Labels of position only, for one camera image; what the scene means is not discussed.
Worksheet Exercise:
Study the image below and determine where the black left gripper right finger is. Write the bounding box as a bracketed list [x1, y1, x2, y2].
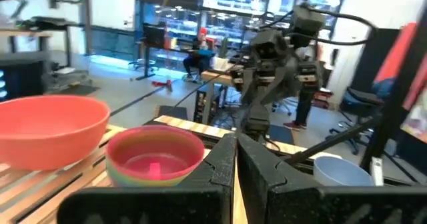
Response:
[236, 133, 427, 224]

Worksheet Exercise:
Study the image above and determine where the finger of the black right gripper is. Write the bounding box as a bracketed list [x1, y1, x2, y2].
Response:
[259, 80, 300, 135]
[240, 83, 262, 134]

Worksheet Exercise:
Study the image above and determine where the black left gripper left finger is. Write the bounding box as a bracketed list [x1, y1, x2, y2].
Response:
[56, 133, 238, 224]

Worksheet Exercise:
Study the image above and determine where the small pink bowl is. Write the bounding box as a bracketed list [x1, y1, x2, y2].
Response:
[105, 124, 205, 182]

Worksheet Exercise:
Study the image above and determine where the small green bowl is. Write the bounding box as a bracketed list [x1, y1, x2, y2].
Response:
[107, 169, 188, 189]

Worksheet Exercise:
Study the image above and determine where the small yellow bowl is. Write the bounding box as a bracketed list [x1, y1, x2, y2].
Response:
[106, 160, 193, 186]

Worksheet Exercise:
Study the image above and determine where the large red bowl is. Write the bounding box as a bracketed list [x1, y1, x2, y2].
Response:
[0, 95, 111, 171]

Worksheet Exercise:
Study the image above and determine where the wooden slatted shelf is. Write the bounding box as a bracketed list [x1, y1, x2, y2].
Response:
[0, 123, 250, 224]

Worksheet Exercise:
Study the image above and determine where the standing person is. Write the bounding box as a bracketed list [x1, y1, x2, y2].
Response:
[282, 45, 326, 131]

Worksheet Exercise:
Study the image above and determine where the large blue bowl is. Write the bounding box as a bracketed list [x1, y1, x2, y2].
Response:
[312, 155, 375, 187]

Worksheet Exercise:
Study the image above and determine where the wooden background table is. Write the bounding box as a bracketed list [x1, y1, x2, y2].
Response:
[200, 69, 242, 125]

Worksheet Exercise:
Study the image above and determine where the black office chair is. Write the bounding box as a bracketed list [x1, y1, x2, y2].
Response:
[328, 86, 385, 155]

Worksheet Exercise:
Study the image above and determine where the seated person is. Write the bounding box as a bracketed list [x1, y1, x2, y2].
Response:
[182, 27, 217, 83]

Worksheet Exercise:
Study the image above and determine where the small black floor mat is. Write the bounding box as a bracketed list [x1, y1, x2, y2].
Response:
[156, 105, 189, 121]

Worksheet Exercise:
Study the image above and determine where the red object on floor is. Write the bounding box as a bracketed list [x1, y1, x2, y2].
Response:
[151, 79, 174, 93]

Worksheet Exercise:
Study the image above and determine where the red banner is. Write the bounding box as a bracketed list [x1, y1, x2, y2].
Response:
[372, 21, 427, 143]

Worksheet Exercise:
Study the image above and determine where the black desktop monitor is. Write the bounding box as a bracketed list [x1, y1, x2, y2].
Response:
[143, 23, 167, 49]

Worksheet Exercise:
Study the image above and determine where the long black floor mat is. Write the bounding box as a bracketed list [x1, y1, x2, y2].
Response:
[49, 84, 101, 97]

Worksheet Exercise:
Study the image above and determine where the black equipment cabinet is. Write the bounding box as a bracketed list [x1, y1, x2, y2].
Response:
[0, 52, 51, 102]

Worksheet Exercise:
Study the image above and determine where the wooden top desk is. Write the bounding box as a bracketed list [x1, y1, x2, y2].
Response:
[0, 27, 73, 69]

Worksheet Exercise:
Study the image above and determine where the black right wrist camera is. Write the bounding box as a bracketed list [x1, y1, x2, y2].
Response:
[250, 28, 290, 63]

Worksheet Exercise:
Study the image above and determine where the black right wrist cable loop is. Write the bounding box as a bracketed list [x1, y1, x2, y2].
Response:
[283, 7, 378, 48]

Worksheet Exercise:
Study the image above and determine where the black aluminium table frame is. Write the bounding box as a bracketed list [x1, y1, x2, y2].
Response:
[143, 3, 427, 188]

